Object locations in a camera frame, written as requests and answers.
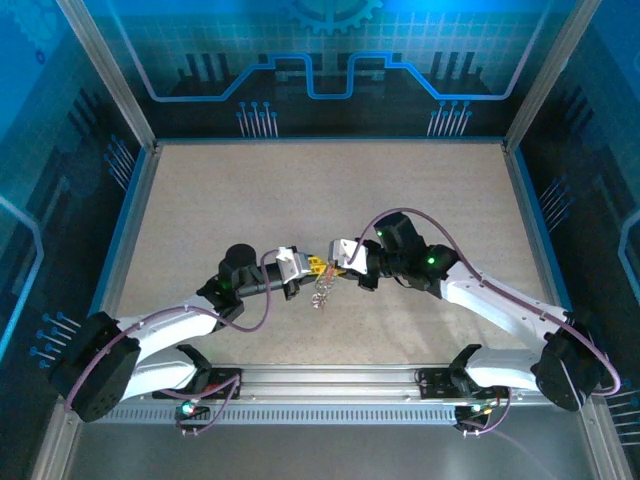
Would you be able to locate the aluminium table side rail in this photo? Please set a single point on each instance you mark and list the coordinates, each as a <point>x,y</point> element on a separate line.
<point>131,225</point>
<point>533,225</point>

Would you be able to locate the aluminium mounting rail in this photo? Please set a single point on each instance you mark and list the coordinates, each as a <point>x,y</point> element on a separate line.
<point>325,380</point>

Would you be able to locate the grey metal disc keyring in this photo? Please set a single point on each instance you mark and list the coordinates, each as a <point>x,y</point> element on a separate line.
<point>320,297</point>

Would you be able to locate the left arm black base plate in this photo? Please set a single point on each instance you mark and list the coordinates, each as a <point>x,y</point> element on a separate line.
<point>225,382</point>

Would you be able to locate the aluminium frame post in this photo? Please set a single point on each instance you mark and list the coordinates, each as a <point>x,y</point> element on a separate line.
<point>111,75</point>
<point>549,75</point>

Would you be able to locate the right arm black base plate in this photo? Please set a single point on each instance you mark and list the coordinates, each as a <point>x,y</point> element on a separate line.
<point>435,382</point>

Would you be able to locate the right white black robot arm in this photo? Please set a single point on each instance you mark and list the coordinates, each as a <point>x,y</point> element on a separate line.
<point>500,310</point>

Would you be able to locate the small lit connector box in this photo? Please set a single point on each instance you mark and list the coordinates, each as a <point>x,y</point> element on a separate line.
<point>475,409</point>
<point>187,409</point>

